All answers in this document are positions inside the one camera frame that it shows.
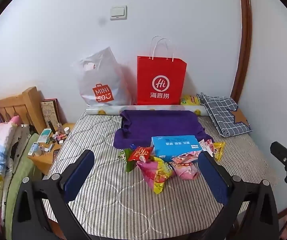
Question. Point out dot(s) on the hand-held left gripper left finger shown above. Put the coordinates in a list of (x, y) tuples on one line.
[(79, 177)]

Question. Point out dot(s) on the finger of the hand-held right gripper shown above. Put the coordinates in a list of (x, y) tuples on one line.
[(282, 153)]

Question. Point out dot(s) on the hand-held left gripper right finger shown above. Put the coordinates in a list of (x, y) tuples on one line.
[(213, 180)]

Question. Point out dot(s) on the small yellow snack packet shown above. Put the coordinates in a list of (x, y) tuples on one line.
[(218, 150)]

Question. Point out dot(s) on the white and pink snack packet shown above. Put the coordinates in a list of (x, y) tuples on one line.
[(207, 145)]

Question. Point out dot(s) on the green snack packet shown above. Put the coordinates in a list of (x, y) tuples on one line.
[(124, 156)]

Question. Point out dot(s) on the pink and yellow snack bag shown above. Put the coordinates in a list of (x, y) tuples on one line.
[(156, 175)]

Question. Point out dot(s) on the red snack packet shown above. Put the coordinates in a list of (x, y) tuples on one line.
[(139, 153)]

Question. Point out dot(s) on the wooden nightstand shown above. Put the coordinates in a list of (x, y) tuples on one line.
[(43, 160)]

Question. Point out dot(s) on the small white jar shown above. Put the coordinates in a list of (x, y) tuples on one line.
[(66, 130)]

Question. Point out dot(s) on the blue tissue box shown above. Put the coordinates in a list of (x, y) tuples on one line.
[(173, 146)]

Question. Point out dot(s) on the teal and white box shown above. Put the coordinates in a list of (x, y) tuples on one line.
[(44, 135)]

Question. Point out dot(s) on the green blanket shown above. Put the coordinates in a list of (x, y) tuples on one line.
[(21, 170)]

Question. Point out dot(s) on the grey checked cloth with star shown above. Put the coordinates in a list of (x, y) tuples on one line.
[(221, 115)]

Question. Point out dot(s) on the white pillow with black print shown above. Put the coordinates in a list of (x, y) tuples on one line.
[(19, 147)]

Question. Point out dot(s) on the fruit print paper roll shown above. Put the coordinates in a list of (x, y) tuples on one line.
[(101, 111)]

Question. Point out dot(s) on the framed picture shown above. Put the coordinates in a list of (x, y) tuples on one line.
[(49, 112)]

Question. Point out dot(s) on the purple towel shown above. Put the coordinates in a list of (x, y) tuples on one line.
[(158, 125)]

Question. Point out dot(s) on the yellow drink mix pack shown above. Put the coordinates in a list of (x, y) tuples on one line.
[(189, 100)]

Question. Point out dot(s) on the wooden bed headboard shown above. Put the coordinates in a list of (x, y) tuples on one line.
[(31, 100)]

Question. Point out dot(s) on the white plastic shopping bag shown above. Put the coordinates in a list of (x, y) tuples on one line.
[(103, 80)]

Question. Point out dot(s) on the red paper bag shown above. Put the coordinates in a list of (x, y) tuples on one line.
[(158, 70)]

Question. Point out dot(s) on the brown wooden door frame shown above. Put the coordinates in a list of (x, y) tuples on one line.
[(244, 42)]

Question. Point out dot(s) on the white wall light switch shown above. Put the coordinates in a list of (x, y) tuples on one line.
[(118, 12)]

